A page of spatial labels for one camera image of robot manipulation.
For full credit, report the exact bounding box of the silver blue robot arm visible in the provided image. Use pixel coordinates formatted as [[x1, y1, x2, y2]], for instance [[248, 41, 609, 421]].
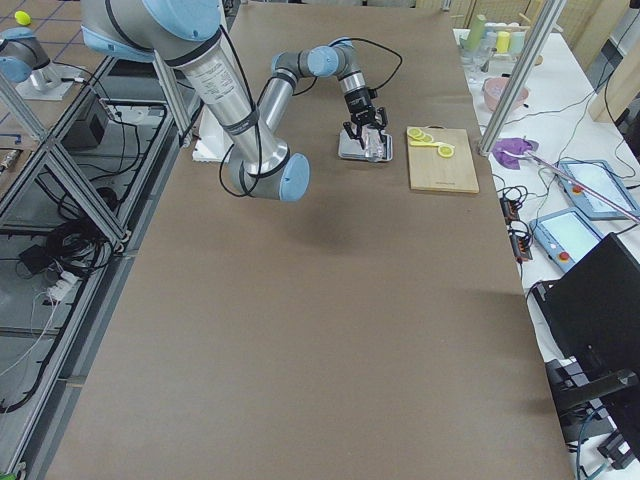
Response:
[[81, 0, 392, 202]]

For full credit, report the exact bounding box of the black control box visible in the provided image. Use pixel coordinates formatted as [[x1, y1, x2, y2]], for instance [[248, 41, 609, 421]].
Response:
[[62, 102, 109, 150]]

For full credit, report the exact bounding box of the black monitor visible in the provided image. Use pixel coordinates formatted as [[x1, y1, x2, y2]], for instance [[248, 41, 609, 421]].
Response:
[[545, 234, 639, 375]]

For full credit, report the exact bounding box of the bamboo cutting board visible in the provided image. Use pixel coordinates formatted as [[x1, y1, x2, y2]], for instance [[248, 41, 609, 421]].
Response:
[[406, 126, 480, 194]]

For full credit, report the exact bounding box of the silver kitchen scale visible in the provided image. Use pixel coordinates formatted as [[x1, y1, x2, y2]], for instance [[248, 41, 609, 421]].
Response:
[[338, 130, 393, 162]]

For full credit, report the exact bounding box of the orange black power strip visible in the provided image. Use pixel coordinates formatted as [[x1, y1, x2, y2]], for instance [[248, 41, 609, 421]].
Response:
[[500, 197, 533, 263]]

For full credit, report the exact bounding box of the teach pendant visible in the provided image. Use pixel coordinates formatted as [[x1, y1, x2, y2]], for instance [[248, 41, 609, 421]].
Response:
[[529, 207, 604, 273], [555, 158, 640, 221]]

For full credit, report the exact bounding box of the aluminium frame post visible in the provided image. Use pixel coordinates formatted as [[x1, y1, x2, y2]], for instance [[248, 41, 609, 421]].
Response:
[[478, 0, 567, 157]]

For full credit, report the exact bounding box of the purple cloth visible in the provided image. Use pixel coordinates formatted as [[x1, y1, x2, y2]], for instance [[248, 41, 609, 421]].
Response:
[[491, 137, 539, 170]]

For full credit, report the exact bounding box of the yellow green ball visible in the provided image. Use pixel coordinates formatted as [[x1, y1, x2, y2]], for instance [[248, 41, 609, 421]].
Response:
[[14, 10, 31, 26]]

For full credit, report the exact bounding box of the glass sauce bottle steel spout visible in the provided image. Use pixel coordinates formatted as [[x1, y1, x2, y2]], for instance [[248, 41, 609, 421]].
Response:
[[359, 126, 388, 163]]

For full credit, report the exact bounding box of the pink bowl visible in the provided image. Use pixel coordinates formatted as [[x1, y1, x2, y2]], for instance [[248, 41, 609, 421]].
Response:
[[482, 77, 529, 112]]

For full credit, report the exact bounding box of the white power strip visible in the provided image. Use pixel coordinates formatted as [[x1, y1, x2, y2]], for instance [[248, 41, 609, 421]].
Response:
[[47, 271, 79, 303]]

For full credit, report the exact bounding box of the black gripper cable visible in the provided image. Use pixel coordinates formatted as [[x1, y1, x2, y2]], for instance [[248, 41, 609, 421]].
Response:
[[349, 37, 404, 94]]

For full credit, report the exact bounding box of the lemon slice on knife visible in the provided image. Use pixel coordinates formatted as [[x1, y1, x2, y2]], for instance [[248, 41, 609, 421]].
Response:
[[437, 143, 455, 158]]

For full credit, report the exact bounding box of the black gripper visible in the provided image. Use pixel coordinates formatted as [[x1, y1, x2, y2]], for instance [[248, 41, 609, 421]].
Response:
[[343, 87, 388, 141]]

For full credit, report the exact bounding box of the near teach pendant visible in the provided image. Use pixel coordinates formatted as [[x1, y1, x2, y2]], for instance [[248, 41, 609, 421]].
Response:
[[529, 207, 604, 273]]

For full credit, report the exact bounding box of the yellow cup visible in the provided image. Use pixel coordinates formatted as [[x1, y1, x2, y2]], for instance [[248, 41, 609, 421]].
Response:
[[495, 31, 511, 54]]

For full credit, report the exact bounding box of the pink striped stick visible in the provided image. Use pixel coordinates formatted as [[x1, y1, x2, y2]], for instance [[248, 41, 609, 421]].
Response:
[[524, 152, 640, 224]]

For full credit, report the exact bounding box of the far teach pendant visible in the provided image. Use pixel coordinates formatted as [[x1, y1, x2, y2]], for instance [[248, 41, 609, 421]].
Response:
[[555, 158, 640, 221]]

